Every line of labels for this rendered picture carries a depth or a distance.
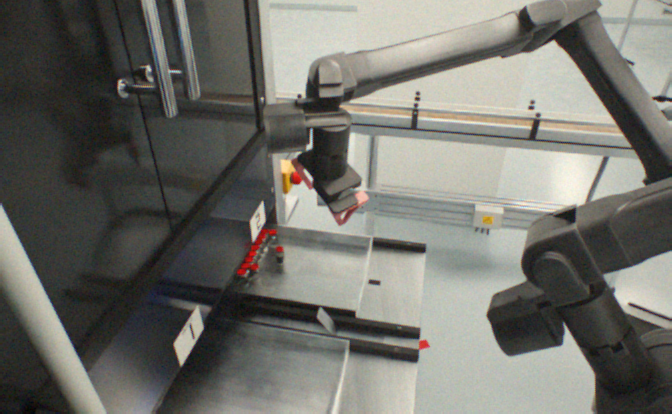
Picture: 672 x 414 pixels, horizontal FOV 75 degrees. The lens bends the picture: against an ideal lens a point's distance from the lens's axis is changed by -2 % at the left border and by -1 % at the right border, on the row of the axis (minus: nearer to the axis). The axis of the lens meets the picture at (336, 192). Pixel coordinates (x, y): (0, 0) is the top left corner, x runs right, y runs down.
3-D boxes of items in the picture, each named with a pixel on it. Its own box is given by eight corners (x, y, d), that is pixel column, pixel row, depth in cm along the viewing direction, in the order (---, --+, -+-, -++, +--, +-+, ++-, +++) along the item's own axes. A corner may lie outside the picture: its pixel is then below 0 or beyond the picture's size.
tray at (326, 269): (211, 297, 103) (209, 287, 101) (252, 230, 124) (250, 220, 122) (355, 321, 97) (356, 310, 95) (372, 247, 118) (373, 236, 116)
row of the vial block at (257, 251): (238, 288, 105) (235, 273, 102) (263, 241, 120) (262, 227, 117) (246, 289, 104) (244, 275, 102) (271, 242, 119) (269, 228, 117)
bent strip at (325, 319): (316, 336, 93) (316, 317, 90) (320, 325, 96) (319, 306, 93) (383, 347, 91) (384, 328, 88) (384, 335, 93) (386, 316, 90)
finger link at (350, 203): (332, 241, 75) (335, 207, 67) (310, 213, 78) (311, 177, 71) (365, 224, 77) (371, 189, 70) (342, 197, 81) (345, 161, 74)
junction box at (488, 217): (472, 226, 195) (475, 210, 190) (471, 220, 199) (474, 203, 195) (500, 230, 193) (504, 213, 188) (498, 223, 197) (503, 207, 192)
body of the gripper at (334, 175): (329, 203, 69) (331, 171, 64) (295, 163, 75) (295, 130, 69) (362, 187, 72) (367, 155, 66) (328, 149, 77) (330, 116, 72)
